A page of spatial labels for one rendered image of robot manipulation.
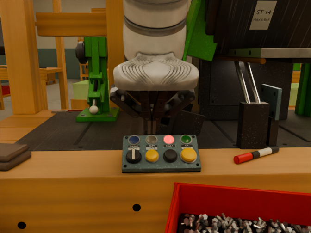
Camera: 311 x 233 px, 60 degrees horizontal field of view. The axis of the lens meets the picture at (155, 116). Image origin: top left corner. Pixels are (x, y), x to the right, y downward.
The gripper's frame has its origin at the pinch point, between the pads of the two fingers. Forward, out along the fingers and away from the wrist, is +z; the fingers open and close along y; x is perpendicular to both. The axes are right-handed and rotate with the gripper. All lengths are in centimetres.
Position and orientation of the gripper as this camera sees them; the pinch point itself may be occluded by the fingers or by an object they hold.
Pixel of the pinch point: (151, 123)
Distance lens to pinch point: 44.5
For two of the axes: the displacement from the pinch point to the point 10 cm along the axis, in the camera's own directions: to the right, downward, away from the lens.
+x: 0.4, 7.5, -6.6
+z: -0.3, 6.6, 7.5
